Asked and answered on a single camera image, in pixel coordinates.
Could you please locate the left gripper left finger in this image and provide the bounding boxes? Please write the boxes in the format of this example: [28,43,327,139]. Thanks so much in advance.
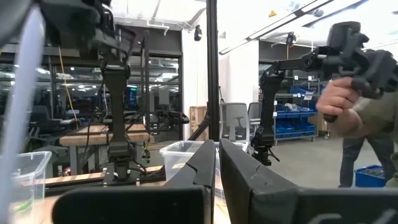
[51,139,217,224]

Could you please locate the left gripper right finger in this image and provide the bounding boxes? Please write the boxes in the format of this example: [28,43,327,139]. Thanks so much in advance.
[219,138,398,224]

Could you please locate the grey silicone spoon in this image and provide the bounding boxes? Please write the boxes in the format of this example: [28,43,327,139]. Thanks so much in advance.
[0,6,46,224]

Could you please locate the clear plastic bin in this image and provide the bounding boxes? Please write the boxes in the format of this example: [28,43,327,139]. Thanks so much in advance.
[159,139,250,206]
[0,151,53,224]

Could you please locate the shelf with blue bins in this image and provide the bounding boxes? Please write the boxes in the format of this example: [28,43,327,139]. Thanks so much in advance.
[272,76,322,146]

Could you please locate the wooden crate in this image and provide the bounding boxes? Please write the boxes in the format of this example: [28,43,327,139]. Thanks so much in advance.
[189,105,208,141]

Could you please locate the blue plastic crate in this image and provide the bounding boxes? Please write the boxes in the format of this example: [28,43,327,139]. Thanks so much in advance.
[354,164,389,189]

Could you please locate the grey office chair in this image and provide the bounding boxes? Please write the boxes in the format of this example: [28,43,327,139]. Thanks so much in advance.
[219,102,250,143]
[248,101,262,125]

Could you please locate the background wooden table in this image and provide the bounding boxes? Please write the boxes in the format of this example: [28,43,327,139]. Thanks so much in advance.
[58,123,150,175]

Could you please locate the person's hand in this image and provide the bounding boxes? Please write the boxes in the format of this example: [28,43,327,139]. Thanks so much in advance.
[315,77,361,118]

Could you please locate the person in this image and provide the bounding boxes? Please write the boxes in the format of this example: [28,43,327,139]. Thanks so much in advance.
[315,77,398,189]

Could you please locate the black aluminium frame rails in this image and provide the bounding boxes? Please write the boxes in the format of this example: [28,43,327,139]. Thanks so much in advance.
[45,169,167,197]

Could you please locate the black diagonal frame brace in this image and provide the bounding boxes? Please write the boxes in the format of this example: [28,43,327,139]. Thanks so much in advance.
[187,115,211,141]

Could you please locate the black vertical frame post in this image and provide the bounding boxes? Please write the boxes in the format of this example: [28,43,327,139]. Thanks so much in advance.
[206,0,220,141]

